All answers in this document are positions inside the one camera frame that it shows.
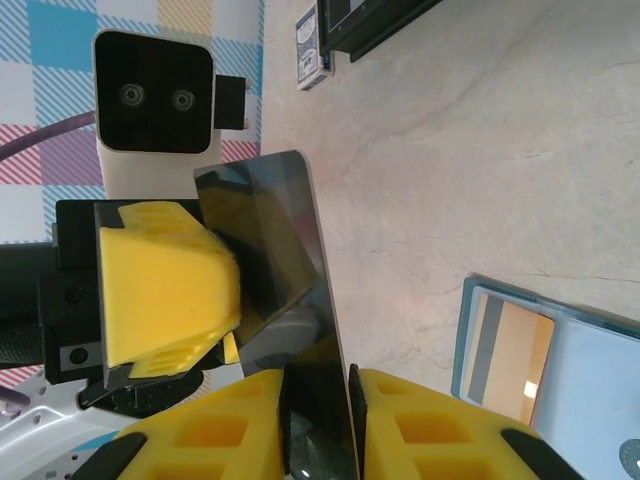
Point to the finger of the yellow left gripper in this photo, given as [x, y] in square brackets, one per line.
[231, 347]
[165, 290]

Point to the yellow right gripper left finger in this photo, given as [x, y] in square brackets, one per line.
[225, 430]

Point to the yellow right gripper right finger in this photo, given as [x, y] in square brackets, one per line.
[440, 435]

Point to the glossy card with dark stripe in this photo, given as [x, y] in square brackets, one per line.
[300, 250]

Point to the blue leather card holder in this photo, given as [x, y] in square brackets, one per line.
[600, 360]

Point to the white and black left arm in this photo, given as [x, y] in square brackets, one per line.
[50, 435]

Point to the blue playing card deck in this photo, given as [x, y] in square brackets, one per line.
[310, 55]

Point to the black grey chess board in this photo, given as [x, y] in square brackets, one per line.
[360, 25]

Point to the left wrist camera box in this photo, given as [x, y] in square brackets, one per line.
[150, 90]

